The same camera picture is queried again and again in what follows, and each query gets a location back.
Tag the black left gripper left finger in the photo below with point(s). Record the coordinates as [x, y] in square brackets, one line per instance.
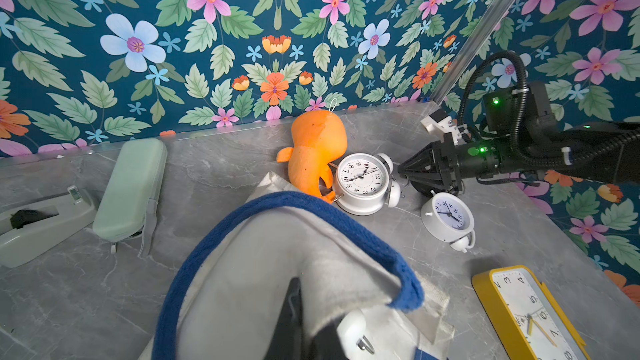
[287, 339]

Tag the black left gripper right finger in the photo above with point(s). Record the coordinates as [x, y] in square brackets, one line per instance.
[326, 344]

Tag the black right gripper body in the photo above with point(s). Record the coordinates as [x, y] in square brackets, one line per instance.
[450, 164]

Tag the white twin-bell alarm clock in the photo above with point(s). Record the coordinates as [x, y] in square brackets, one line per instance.
[448, 219]

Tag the white canvas tote bag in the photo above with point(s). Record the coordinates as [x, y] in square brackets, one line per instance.
[287, 276]

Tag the silver twin-bell alarm clock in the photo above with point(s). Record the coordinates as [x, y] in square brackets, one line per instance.
[364, 184]

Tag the black yellow square clock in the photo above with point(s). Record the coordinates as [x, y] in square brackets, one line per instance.
[527, 318]

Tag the small black alarm clock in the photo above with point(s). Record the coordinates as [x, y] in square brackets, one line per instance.
[429, 188]

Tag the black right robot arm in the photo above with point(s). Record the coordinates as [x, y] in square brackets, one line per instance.
[519, 141]

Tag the orange plush whale toy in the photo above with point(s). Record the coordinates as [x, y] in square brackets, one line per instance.
[319, 138]

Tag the mint green glasses case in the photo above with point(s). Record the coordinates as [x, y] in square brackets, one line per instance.
[129, 206]

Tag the small white grey device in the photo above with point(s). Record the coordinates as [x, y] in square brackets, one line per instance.
[31, 229]

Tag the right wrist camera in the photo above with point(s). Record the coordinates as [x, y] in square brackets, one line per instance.
[438, 123]

